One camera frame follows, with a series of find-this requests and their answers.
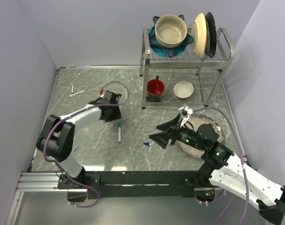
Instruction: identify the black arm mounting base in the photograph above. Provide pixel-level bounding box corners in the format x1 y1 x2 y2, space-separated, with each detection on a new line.
58 171 219 203

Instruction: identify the red black mug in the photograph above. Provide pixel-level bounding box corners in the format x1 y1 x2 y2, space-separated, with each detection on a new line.
146 75 165 102

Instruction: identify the blue pen cap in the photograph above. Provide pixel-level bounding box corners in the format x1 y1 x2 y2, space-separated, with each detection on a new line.
143 142 152 146

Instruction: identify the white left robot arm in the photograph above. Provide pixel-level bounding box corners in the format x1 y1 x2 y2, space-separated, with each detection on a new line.
36 90 122 188

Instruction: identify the beige ceramic bowl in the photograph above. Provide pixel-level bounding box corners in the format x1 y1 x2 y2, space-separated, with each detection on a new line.
153 15 188 48

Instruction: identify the steel dish rack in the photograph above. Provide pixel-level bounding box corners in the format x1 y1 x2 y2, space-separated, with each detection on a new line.
139 28 235 109

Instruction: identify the blue flower-shaped bowl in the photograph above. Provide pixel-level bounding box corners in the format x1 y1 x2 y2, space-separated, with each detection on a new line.
148 16 194 58

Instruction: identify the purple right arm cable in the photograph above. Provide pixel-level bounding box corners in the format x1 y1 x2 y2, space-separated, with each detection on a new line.
191 106 249 225

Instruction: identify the speckled grey plate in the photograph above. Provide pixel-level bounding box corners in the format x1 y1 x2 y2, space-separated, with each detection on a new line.
176 114 225 158

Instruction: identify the small white bowl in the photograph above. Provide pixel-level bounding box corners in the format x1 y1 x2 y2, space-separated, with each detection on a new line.
173 81 194 99

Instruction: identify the black plate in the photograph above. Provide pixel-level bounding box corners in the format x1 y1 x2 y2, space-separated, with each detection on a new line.
205 12 217 58

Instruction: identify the white marker long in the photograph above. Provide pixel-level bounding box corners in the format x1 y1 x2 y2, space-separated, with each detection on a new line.
69 90 86 98

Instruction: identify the cream plate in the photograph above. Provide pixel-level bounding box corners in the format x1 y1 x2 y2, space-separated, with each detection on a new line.
191 13 207 59

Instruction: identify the white marker green end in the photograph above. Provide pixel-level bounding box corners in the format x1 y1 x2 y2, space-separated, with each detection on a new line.
118 123 122 143

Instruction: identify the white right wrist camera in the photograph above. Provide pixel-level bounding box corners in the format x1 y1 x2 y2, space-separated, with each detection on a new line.
178 104 193 127

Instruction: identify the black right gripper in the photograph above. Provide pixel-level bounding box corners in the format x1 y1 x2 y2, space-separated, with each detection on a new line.
149 112 206 151

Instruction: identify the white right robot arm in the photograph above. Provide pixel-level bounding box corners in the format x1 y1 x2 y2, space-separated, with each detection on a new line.
149 115 285 225

